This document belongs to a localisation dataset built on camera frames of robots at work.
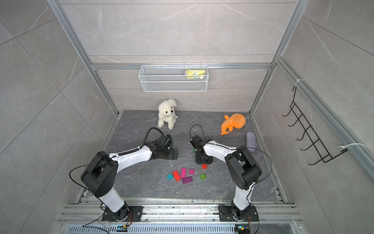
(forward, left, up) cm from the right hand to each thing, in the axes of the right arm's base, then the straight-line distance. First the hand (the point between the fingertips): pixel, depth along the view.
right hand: (203, 161), depth 93 cm
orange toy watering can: (+29, -26, +6) cm, 40 cm away
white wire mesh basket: (+49, +19, +30) cm, 61 cm away
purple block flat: (-12, +11, +1) cm, 16 cm away
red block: (-4, 0, +1) cm, 4 cm away
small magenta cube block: (-7, +8, 0) cm, 11 cm away
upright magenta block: (-7, +13, 0) cm, 15 cm away
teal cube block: (-10, +21, +1) cm, 24 cm away
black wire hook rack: (-7, -47, +33) cm, 58 cm away
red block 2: (-9, +17, +1) cm, 20 cm away
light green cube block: (-10, +1, 0) cm, 10 cm away
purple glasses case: (+13, -34, +2) cm, 36 cm away
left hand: (+5, +20, +5) cm, 21 cm away
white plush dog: (+28, +24, +16) cm, 40 cm away
